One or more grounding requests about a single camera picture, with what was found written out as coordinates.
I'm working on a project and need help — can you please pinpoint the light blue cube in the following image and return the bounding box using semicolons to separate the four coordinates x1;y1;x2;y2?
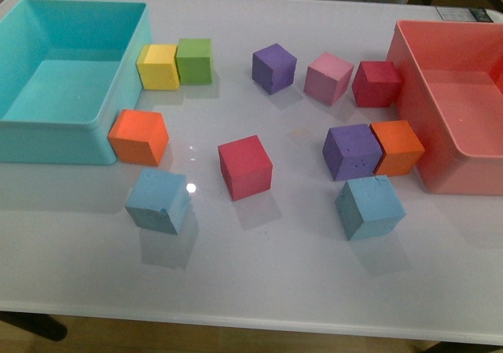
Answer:
125;168;191;234
335;175;406;241

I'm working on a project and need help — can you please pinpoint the red foam cube centre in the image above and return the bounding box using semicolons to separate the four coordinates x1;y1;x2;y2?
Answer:
218;135;273;201

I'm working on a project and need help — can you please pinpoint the purple foam cube far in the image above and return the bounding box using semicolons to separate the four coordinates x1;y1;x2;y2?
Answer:
251;43;297;94

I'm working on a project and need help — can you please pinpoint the purple foam cube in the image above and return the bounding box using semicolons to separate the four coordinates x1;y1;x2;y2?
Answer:
251;43;297;94
322;124;383;181

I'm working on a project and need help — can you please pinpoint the purple foam cube near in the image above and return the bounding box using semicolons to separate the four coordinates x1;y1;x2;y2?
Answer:
322;124;383;181

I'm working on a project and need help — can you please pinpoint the pink foam cube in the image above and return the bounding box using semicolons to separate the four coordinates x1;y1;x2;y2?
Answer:
303;52;354;106

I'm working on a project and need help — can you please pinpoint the orange cube left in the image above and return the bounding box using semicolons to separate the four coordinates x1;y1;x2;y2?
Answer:
108;109;169;167

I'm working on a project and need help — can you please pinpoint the orange cube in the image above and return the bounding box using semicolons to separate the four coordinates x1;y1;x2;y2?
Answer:
108;109;169;167
370;120;425;176

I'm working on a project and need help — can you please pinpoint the green foam cube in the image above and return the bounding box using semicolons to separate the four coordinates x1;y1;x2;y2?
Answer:
176;39;213;85

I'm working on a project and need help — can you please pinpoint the yellow foam cube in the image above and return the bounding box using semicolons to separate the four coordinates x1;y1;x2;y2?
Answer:
136;44;180;90

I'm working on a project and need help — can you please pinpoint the dark red cube far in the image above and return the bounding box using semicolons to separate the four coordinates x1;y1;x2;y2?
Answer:
352;61;402;108

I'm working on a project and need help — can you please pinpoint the orange cube right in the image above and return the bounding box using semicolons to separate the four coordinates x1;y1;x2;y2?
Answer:
370;120;425;176

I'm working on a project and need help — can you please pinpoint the teal plastic bin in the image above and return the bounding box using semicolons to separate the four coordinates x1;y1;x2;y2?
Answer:
1;0;152;165

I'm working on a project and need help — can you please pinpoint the pink plastic bin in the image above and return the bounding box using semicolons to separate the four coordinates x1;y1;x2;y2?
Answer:
387;20;502;196

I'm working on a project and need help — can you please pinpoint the table label sticker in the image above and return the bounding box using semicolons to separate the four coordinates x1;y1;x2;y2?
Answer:
435;6;494;23

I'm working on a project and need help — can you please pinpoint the black table leg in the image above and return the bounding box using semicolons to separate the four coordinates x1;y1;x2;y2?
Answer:
1;311;68;342

